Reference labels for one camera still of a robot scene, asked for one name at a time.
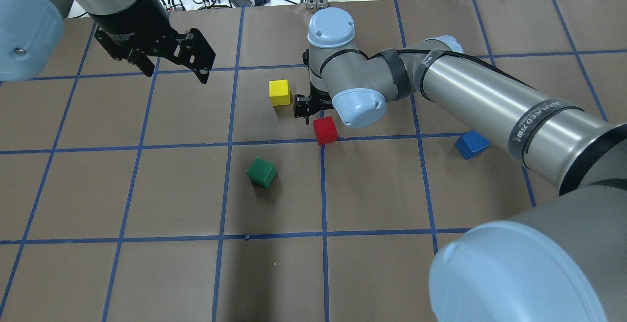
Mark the blue wooden block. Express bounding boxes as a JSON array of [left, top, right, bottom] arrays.
[[455, 130, 492, 160]]

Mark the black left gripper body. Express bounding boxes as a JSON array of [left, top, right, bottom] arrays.
[[93, 0, 190, 77]]

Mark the green wooden block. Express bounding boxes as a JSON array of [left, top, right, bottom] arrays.
[[246, 157, 278, 189]]

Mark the yellow wooden block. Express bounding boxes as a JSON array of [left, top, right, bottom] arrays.
[[268, 79, 291, 107]]

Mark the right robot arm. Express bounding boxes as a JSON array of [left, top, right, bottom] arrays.
[[295, 7, 627, 322]]

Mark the red wooden block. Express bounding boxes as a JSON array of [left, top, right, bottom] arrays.
[[313, 116, 338, 146]]

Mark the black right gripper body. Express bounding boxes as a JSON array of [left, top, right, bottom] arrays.
[[293, 50, 333, 124]]

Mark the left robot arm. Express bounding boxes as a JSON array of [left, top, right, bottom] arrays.
[[0, 0, 217, 83]]

